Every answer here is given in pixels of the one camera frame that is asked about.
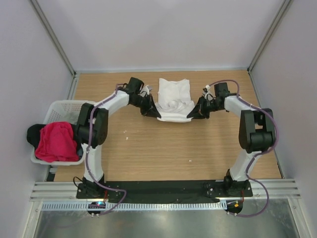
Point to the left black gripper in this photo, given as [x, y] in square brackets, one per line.
[150, 110]

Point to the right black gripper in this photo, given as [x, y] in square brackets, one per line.
[197, 112]

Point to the white t shirt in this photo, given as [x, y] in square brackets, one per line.
[174, 101]

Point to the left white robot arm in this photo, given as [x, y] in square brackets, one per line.
[92, 130]

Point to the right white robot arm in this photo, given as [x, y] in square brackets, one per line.
[257, 136]

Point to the white laundry basket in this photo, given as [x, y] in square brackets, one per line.
[64, 110]

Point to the pink shirt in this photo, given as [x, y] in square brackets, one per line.
[57, 143]

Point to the black shirt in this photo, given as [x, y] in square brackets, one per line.
[33, 135]

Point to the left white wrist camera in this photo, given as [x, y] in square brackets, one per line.
[145, 91]

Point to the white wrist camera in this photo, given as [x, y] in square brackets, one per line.
[207, 94]
[145, 91]

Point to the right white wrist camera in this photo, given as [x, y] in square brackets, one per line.
[207, 94]

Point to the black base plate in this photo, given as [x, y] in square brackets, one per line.
[165, 192]

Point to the slotted cable duct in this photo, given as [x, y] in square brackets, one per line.
[99, 206]

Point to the aluminium rail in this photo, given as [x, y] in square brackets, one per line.
[66, 191]

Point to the left aluminium frame post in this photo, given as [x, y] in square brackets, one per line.
[53, 37]

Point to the aluminium frame post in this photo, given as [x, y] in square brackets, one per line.
[286, 4]
[53, 37]

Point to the right aluminium frame post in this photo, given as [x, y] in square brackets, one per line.
[286, 4]

